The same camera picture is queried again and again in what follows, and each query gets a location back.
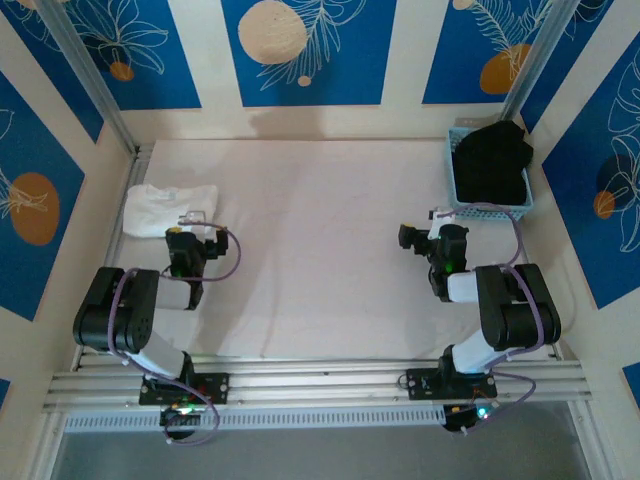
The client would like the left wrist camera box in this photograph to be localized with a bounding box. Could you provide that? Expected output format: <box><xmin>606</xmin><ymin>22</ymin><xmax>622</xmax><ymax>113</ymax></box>
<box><xmin>177</xmin><ymin>209</ymin><xmax>224</xmax><ymax>237</ymax></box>

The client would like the light blue plastic basket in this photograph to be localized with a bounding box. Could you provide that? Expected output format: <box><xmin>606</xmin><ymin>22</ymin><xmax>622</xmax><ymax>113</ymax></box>
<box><xmin>444</xmin><ymin>125</ymin><xmax>535</xmax><ymax>222</ymax></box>

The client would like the wide aluminium frame rail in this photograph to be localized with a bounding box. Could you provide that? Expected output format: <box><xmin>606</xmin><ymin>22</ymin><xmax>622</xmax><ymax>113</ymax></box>
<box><xmin>42</xmin><ymin>357</ymin><xmax>596</xmax><ymax>414</ymax></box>

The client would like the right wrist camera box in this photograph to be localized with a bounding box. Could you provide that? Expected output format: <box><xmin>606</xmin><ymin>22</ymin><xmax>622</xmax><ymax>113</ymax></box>
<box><xmin>429</xmin><ymin>207</ymin><xmax>457</xmax><ymax>229</ymax></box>

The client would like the white slotted cable duct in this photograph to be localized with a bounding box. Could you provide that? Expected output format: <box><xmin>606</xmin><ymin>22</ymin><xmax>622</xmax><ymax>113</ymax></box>
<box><xmin>63</xmin><ymin>405</ymin><xmax>451</xmax><ymax>434</ymax></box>

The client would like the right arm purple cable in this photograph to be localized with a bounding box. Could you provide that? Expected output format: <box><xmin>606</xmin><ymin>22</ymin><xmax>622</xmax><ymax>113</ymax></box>
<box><xmin>439</xmin><ymin>202</ymin><xmax>549</xmax><ymax>436</ymax></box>

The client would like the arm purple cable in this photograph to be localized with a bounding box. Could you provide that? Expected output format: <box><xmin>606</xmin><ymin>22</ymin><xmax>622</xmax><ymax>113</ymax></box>
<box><xmin>107</xmin><ymin>219</ymin><xmax>244</xmax><ymax>447</ymax></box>
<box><xmin>439</xmin><ymin>202</ymin><xmax>549</xmax><ymax>436</ymax></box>

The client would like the folded white t-shirt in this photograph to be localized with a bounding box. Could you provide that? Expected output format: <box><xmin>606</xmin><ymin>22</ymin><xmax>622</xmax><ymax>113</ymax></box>
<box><xmin>122</xmin><ymin>183</ymin><xmax>220</xmax><ymax>239</ymax></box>

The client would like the black printed t-shirt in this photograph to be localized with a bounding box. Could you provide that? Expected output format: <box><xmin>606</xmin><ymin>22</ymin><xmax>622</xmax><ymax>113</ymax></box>
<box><xmin>451</xmin><ymin>119</ymin><xmax>535</xmax><ymax>207</ymax></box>

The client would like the left aluminium frame post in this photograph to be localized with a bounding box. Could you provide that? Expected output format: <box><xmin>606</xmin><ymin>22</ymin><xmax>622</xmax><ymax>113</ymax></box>
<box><xmin>35</xmin><ymin>0</ymin><xmax>141</xmax><ymax>157</ymax></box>

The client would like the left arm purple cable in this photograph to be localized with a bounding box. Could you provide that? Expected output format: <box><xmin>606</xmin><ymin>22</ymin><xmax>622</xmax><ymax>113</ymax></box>
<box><xmin>107</xmin><ymin>219</ymin><xmax>244</xmax><ymax>447</ymax></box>

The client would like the right aluminium frame post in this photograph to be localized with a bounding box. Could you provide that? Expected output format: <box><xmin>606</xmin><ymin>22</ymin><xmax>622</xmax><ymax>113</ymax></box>
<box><xmin>499</xmin><ymin>0</ymin><xmax>576</xmax><ymax>121</ymax></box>

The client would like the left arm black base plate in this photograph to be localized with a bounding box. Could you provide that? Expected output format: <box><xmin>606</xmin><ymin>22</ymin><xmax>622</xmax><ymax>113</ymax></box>
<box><xmin>138</xmin><ymin>372</ymin><xmax>231</xmax><ymax>406</ymax></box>

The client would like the aluminium frame post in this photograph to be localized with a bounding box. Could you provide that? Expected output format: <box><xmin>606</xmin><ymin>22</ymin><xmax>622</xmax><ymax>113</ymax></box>
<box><xmin>35</xmin><ymin>0</ymin><xmax>141</xmax><ymax>157</ymax></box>
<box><xmin>499</xmin><ymin>0</ymin><xmax>576</xmax><ymax>121</ymax></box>

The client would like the white table cover sheet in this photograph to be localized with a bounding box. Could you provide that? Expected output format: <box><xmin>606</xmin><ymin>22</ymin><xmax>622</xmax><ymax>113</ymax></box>
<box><xmin>79</xmin><ymin>138</ymin><xmax>559</xmax><ymax>362</ymax></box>

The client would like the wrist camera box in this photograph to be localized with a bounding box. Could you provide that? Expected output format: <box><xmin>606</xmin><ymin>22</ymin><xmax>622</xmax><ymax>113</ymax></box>
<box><xmin>429</xmin><ymin>207</ymin><xmax>457</xmax><ymax>229</ymax></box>
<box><xmin>177</xmin><ymin>209</ymin><xmax>224</xmax><ymax>237</ymax></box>

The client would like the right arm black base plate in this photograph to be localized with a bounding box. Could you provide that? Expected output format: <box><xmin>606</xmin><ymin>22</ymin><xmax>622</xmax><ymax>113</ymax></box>
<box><xmin>405</xmin><ymin>367</ymin><xmax>499</xmax><ymax>401</ymax></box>

